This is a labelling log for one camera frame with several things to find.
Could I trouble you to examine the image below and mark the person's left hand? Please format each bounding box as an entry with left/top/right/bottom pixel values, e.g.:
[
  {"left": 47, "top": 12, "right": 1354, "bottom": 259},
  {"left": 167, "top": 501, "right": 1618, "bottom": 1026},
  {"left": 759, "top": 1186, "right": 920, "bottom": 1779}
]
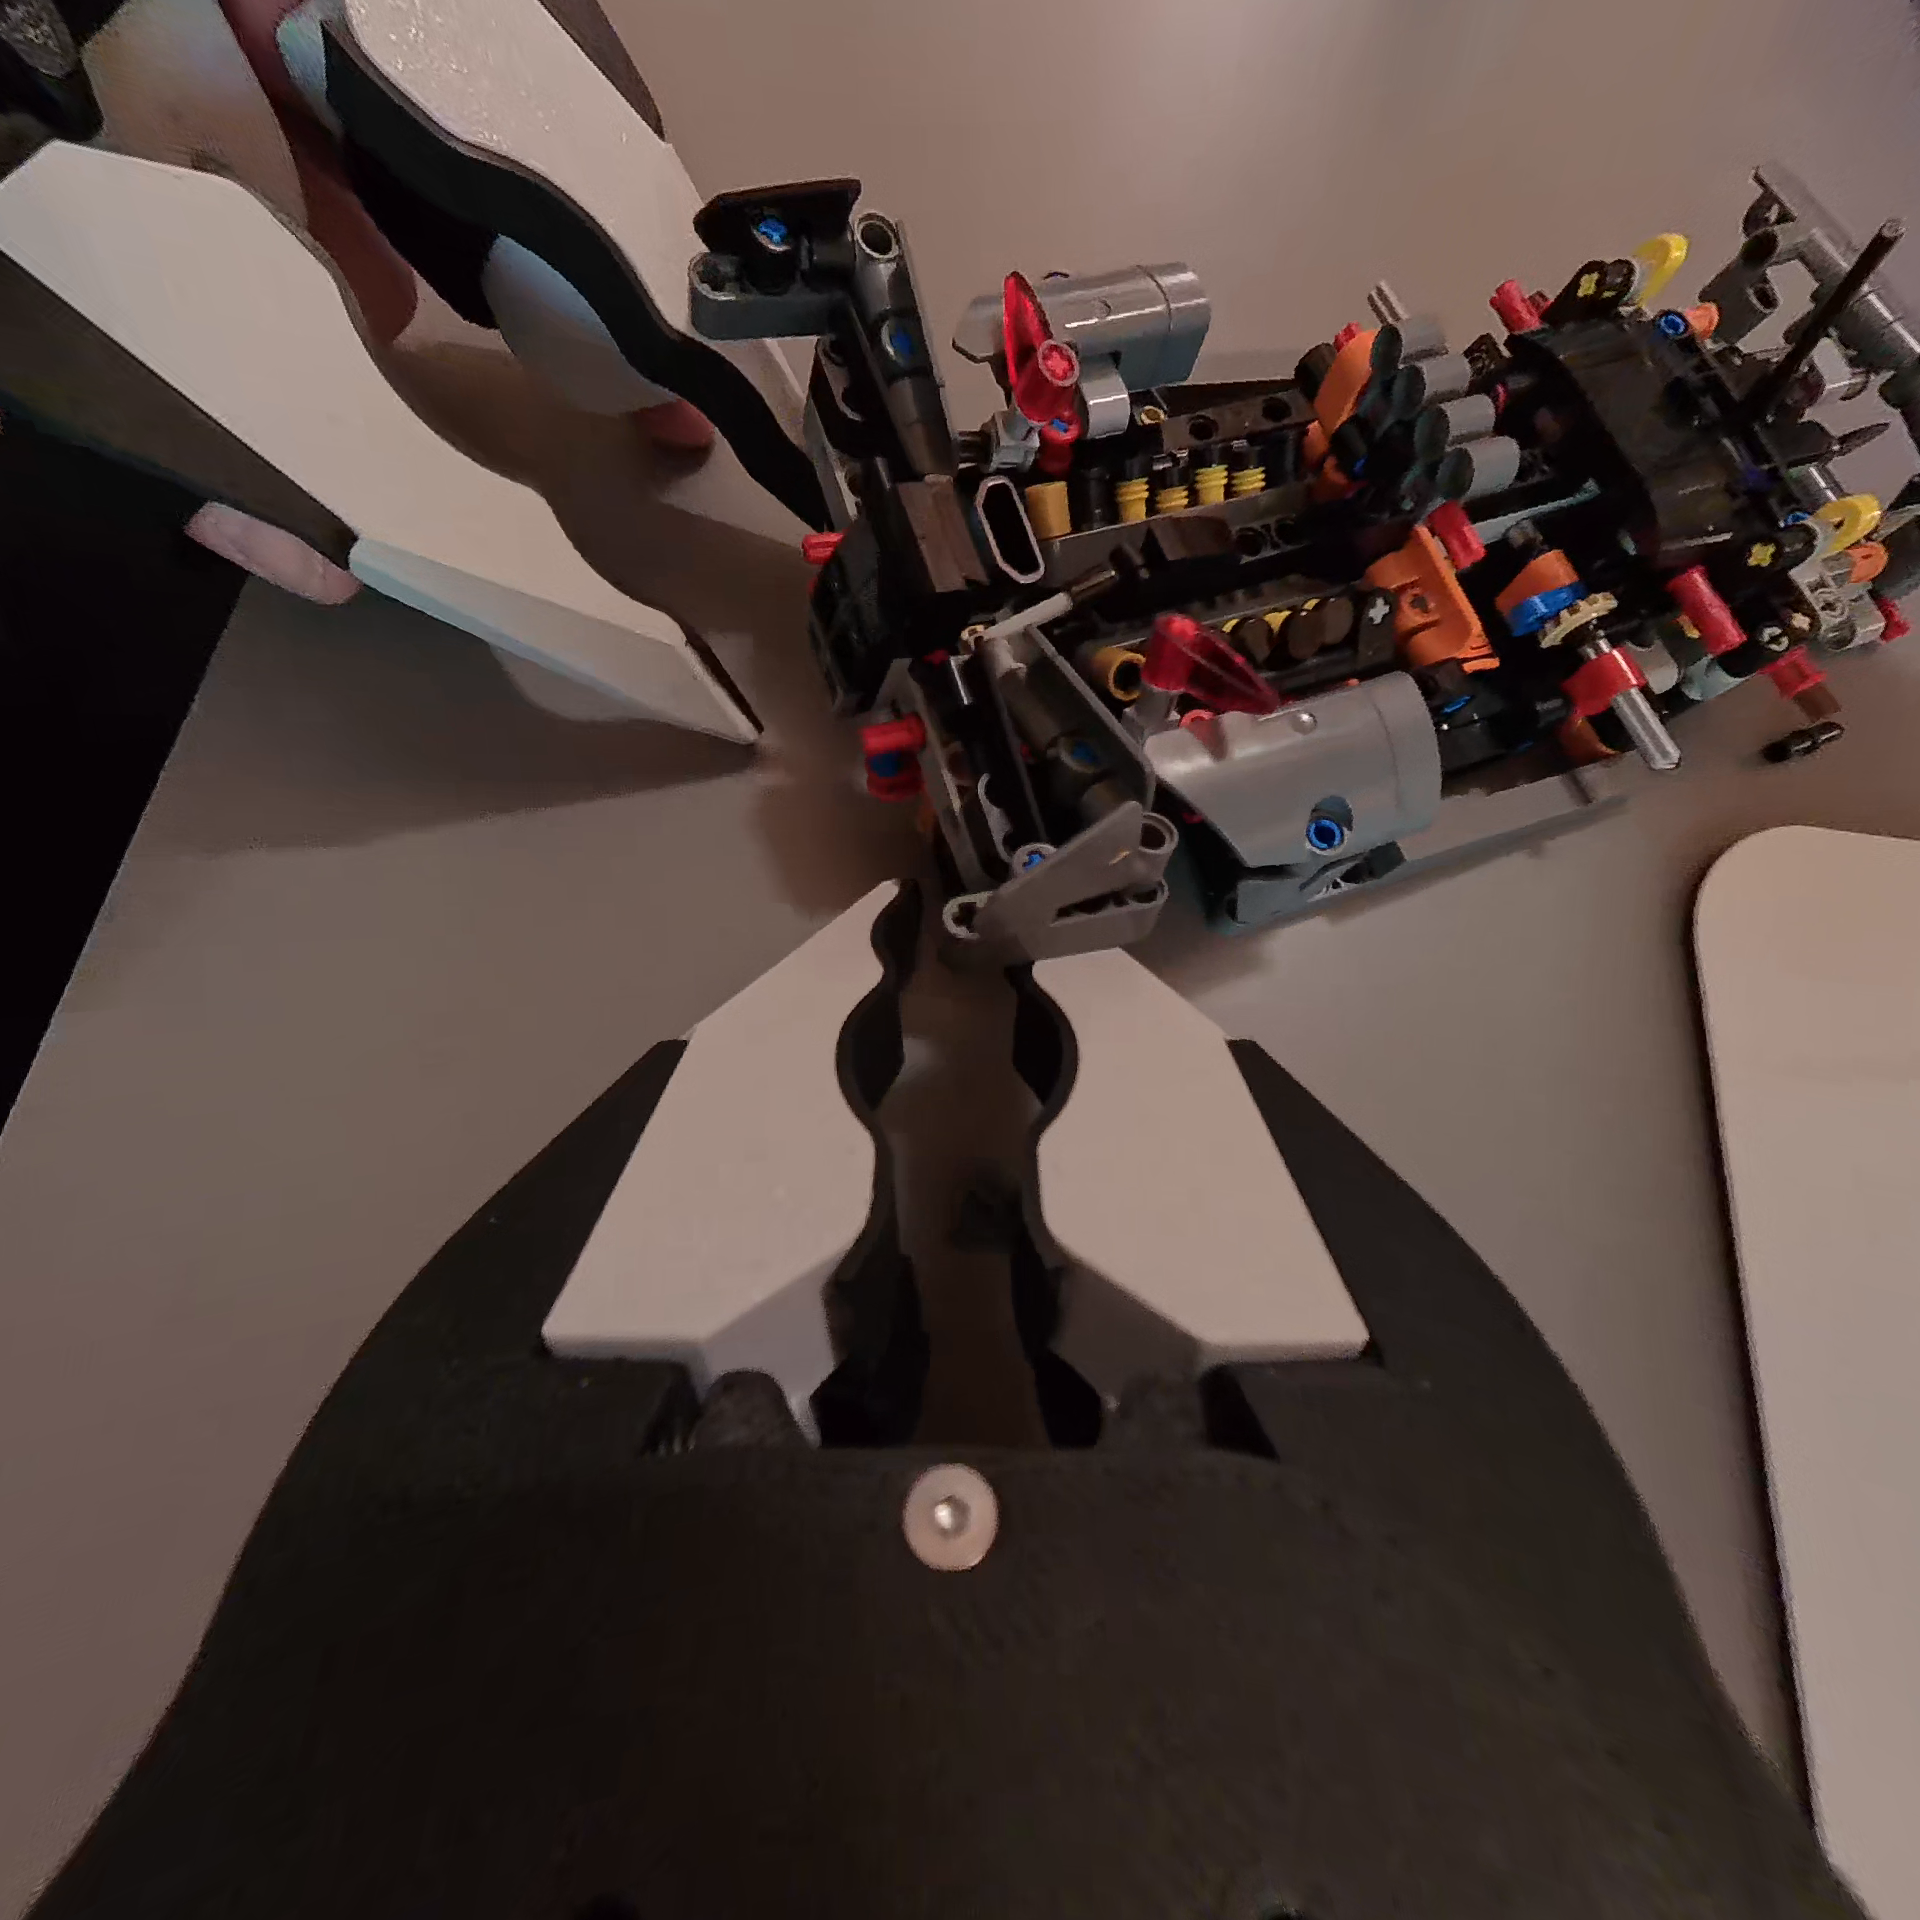
[{"left": 187, "top": 0, "right": 720, "bottom": 606}]

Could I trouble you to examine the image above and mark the multicoloured lego car model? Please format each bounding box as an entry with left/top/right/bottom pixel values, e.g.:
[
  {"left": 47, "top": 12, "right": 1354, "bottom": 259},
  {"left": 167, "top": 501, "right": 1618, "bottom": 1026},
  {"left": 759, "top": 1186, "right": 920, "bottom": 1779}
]
[{"left": 688, "top": 164, "right": 1920, "bottom": 964}]

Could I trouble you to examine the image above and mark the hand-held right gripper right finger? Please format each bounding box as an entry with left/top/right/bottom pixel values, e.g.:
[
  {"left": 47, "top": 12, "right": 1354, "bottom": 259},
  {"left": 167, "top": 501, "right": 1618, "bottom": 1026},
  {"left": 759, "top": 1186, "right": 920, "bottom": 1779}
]
[{"left": 1013, "top": 957, "right": 1375, "bottom": 1440}]

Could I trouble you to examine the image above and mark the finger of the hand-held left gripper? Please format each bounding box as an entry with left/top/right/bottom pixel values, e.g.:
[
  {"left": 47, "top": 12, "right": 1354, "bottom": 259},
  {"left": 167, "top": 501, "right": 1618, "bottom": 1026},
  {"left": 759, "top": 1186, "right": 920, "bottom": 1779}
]
[
  {"left": 0, "top": 140, "right": 769, "bottom": 744},
  {"left": 281, "top": 0, "right": 833, "bottom": 528}
]

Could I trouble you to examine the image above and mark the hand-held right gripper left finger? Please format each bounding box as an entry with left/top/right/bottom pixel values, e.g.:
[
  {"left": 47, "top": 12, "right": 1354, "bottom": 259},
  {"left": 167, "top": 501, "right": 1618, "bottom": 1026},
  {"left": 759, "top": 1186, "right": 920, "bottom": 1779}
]
[{"left": 539, "top": 881, "right": 922, "bottom": 1440}]

